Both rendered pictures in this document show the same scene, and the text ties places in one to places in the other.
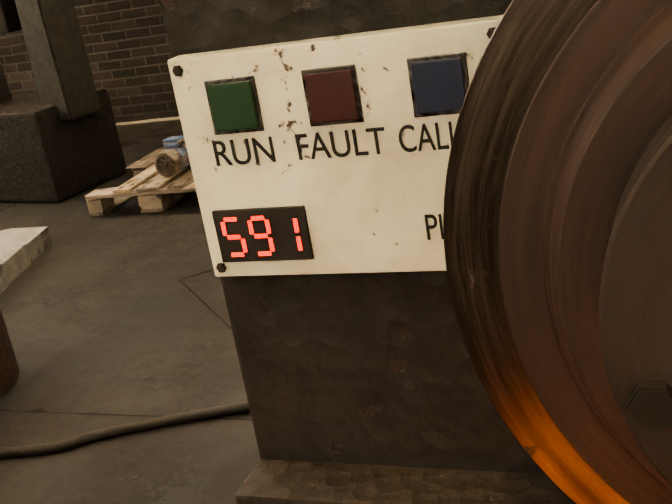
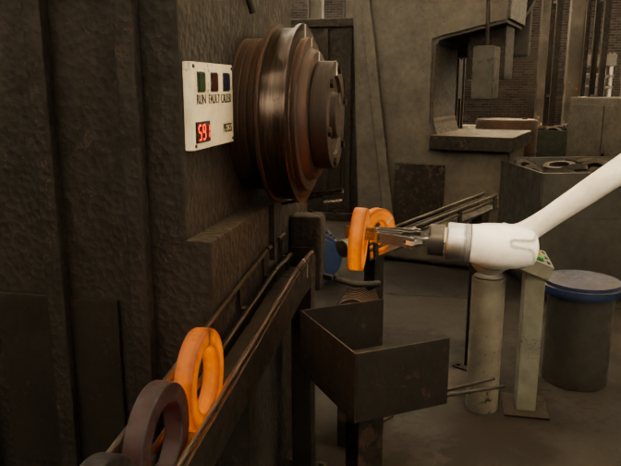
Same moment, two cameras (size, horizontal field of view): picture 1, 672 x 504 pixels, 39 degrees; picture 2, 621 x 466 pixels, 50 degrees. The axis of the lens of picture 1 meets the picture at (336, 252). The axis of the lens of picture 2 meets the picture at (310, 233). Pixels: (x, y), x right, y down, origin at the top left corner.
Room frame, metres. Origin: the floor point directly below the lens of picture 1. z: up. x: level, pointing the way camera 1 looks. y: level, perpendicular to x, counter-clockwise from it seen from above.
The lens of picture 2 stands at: (0.77, 1.50, 1.19)
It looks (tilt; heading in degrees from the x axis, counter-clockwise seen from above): 12 degrees down; 259
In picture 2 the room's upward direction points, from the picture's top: straight up
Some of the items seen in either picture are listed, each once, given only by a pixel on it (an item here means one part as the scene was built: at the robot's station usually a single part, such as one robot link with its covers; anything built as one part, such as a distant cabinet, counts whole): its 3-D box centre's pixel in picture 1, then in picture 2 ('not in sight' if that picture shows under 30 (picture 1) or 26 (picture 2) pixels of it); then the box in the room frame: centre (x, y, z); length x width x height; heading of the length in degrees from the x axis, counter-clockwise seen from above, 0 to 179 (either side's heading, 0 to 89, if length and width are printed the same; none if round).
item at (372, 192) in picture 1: (347, 158); (211, 104); (0.69, -0.02, 1.15); 0.26 x 0.02 x 0.18; 67
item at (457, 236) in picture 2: not in sight; (456, 241); (0.13, 0.07, 0.83); 0.09 x 0.06 x 0.09; 67
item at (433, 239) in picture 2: not in sight; (425, 239); (0.20, 0.04, 0.84); 0.09 x 0.08 x 0.07; 157
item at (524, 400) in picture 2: not in sight; (529, 329); (-0.48, -0.63, 0.31); 0.24 x 0.16 x 0.62; 67
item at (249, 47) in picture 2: not in sight; (263, 115); (0.54, -0.32, 1.12); 0.47 x 0.10 x 0.47; 67
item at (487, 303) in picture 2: not in sight; (484, 342); (-0.32, -0.66, 0.26); 0.12 x 0.12 x 0.52
